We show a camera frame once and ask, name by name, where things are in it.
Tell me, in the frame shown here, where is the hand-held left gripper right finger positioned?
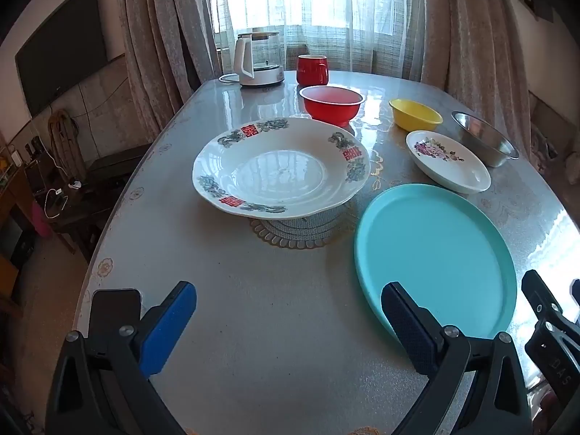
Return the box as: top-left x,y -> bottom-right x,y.
381,281 -> 533,435

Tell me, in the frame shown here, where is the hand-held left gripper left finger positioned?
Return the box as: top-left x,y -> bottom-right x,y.
45,281 -> 198,435

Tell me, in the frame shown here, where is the turquoise round plate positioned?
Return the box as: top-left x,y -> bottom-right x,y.
353,183 -> 518,340

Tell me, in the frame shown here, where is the small white floral plate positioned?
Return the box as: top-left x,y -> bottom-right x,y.
405,130 -> 492,194

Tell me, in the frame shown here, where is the stainless steel bowl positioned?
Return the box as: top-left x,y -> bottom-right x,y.
451,111 -> 520,168

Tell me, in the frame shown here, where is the large white patterned plate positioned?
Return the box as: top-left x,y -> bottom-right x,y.
192,117 -> 372,217

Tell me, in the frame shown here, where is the yellow bowl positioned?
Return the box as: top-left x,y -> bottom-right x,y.
389,98 -> 443,132

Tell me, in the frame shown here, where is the red bowl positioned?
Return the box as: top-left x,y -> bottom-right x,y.
299,85 -> 366,128

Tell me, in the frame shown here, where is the pink plastic container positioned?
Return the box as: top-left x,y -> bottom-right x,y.
32,203 -> 48,239

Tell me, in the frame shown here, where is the dark low cabinet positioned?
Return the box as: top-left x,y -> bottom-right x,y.
45,142 -> 155,254

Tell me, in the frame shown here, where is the beige patterned curtain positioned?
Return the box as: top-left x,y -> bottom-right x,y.
120,0 -> 223,134
419,0 -> 533,159

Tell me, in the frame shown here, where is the red mug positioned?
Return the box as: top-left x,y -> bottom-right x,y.
297,54 -> 330,87

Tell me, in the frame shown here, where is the glass electric kettle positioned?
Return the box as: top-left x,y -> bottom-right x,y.
233,30 -> 286,88

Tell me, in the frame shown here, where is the white sheer curtain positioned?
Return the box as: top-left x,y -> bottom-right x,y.
199,0 -> 427,82

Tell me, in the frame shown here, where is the white charger cable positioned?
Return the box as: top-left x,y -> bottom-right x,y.
44,181 -> 84,218

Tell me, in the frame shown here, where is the brown coiled rope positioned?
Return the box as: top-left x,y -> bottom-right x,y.
47,109 -> 84,168

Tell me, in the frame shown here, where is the wall television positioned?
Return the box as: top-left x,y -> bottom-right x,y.
14,0 -> 109,119

